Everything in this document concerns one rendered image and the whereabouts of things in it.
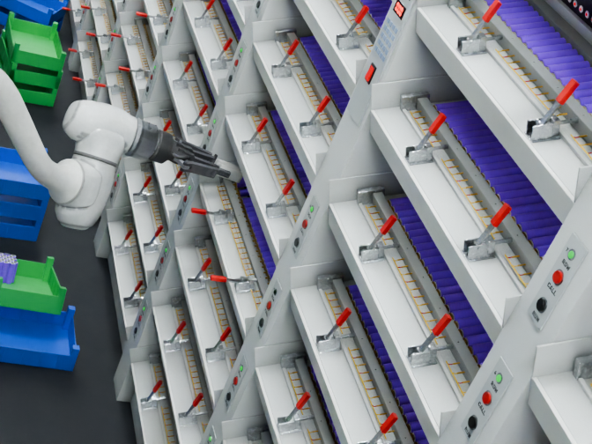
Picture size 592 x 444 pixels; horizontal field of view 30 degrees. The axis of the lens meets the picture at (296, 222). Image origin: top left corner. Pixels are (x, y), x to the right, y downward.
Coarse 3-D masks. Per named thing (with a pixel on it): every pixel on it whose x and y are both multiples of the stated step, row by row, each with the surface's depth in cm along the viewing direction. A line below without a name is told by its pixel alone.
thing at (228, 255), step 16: (208, 192) 271; (208, 208) 266; (208, 224) 268; (224, 224) 260; (224, 240) 254; (224, 256) 249; (240, 256) 249; (224, 272) 249; (240, 272) 244; (240, 304) 235; (256, 304) 235; (240, 320) 231
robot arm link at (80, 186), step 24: (0, 72) 222; (0, 96) 223; (24, 120) 229; (24, 144) 232; (48, 168) 238; (72, 168) 244; (96, 168) 247; (48, 192) 248; (72, 192) 243; (96, 192) 247; (72, 216) 246; (96, 216) 249
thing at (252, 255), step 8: (224, 184) 272; (232, 184) 270; (232, 192) 267; (232, 200) 264; (224, 208) 264; (232, 208) 263; (240, 208) 261; (240, 216) 258; (240, 224) 256; (232, 232) 256; (240, 232) 254; (248, 232) 253; (248, 240) 250; (248, 248) 248; (248, 256) 247; (256, 256) 245; (256, 264) 243; (256, 272) 240; (264, 280) 238; (264, 288) 236
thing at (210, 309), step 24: (192, 240) 284; (192, 264) 278; (216, 264) 273; (192, 288) 269; (216, 288) 268; (192, 312) 262; (216, 312) 262; (216, 336) 255; (240, 336) 251; (216, 360) 247; (216, 384) 241
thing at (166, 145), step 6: (162, 132) 257; (162, 138) 256; (168, 138) 256; (162, 144) 255; (168, 144) 256; (174, 144) 261; (156, 150) 255; (162, 150) 255; (168, 150) 256; (174, 150) 259; (186, 150) 262; (156, 156) 256; (162, 156) 256; (168, 156) 257; (174, 156) 257; (180, 156) 257; (186, 156) 259; (162, 162) 258; (174, 162) 257
